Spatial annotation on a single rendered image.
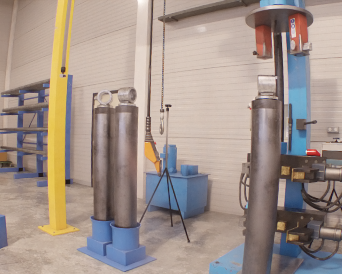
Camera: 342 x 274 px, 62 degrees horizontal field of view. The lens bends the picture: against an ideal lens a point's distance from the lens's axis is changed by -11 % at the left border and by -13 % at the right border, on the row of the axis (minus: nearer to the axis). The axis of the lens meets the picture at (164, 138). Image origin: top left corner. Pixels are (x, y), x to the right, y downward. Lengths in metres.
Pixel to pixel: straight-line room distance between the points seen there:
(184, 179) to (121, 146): 1.91
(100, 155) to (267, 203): 1.66
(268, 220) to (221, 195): 2.98
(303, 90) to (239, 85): 2.19
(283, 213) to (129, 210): 1.36
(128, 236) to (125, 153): 0.76
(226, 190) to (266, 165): 2.98
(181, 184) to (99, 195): 1.78
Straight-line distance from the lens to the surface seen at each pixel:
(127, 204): 2.87
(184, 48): 5.65
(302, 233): 2.40
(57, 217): 3.97
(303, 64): 2.94
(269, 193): 2.13
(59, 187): 3.91
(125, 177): 2.83
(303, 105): 2.89
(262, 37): 2.73
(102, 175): 3.07
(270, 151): 2.10
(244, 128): 4.85
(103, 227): 3.16
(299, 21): 2.50
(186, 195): 4.56
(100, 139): 3.05
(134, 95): 2.95
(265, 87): 2.16
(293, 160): 2.67
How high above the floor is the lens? 1.22
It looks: 1 degrees down
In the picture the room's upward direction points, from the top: 1 degrees clockwise
